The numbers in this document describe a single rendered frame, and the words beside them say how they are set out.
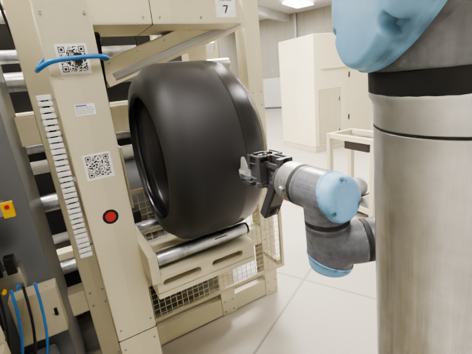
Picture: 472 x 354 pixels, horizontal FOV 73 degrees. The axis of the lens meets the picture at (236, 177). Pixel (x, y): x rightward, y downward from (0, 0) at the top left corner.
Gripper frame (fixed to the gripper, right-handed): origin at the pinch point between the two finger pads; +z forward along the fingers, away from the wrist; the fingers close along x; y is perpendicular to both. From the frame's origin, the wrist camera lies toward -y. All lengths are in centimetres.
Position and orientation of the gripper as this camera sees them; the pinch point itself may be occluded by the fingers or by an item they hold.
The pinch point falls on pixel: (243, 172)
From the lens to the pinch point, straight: 89.7
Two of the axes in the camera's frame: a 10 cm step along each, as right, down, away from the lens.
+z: -5.0, -2.0, 8.4
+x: -8.6, 2.3, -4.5
